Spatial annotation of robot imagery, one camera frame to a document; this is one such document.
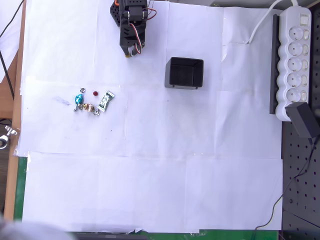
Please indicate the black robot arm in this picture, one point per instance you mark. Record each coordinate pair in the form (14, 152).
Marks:
(135, 12)

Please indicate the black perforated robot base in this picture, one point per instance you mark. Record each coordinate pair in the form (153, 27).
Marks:
(115, 15)

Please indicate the black square container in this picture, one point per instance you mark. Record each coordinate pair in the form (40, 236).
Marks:
(183, 75)

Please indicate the green candy packet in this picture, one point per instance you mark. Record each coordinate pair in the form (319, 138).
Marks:
(105, 101)

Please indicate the gold foil wrapped candy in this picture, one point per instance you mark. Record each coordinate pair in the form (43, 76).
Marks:
(88, 107)

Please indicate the blue foil wrapped candy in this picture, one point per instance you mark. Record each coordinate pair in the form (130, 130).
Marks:
(78, 99)

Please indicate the white paper table cover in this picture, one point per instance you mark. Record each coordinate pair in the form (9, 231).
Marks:
(175, 150)

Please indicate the white loose paper sheet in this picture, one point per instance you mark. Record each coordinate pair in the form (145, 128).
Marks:
(7, 32)

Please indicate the silver metal clamp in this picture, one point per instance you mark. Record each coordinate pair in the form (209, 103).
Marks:
(8, 136)

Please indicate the white power strip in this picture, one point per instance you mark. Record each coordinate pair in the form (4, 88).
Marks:
(295, 62)

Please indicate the black power adapter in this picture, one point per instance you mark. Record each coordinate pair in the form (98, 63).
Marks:
(301, 118)

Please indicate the grey blurred rounded object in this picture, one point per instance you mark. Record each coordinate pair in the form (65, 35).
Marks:
(27, 231)

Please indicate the black pegboard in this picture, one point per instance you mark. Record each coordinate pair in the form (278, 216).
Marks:
(302, 207)

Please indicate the dark grey shelf rail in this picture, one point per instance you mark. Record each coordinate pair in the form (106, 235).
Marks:
(274, 62)

